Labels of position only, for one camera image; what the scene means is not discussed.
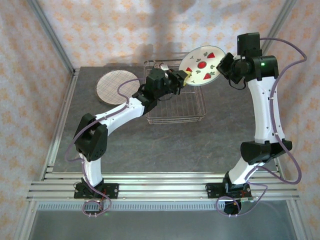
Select white plate with strawberry print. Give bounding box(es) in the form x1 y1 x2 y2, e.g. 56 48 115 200
178 45 226 88

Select pink plaid pattern plate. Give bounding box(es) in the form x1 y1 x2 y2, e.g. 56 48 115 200
96 70 141 106

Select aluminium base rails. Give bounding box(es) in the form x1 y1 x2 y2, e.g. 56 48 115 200
26 171 301 201

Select thin black left gripper cable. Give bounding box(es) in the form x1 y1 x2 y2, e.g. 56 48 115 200
157 92 176 103

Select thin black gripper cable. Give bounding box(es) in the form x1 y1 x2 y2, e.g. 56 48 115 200
157 92 176 103
229 79 248 90

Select thin black right gripper cable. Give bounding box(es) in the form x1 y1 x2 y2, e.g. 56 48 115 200
229 79 248 90

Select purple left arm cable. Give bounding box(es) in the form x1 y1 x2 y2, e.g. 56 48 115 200
64 78 141 218

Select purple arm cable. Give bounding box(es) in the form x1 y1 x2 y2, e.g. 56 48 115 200
64 78 141 218
216 36 308 218

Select metal wire dish rack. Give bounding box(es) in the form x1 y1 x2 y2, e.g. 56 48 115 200
144 58 208 125

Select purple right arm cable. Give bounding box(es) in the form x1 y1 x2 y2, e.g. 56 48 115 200
216 36 308 218

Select aluminium frame post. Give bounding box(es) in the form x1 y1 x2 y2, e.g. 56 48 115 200
26 0 76 75
263 0 298 55

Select aluminium side rail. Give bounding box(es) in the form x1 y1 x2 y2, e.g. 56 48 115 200
39 69 81 180

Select grey slotted cable duct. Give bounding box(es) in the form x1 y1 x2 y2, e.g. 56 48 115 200
36 201 293 212

